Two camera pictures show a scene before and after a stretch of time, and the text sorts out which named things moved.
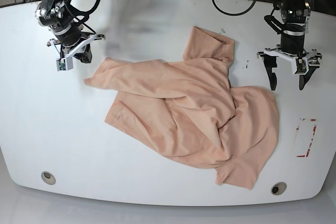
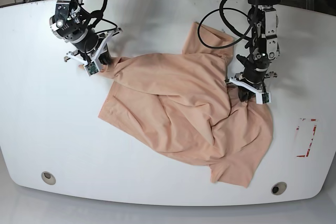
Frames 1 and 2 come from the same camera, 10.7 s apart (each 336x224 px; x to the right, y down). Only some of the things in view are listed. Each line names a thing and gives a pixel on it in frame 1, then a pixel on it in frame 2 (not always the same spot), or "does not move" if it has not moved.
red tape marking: [314, 131] does not move
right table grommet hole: [279, 188] does not move
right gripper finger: [270, 62] to [245, 94]
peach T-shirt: [189, 110] does not move
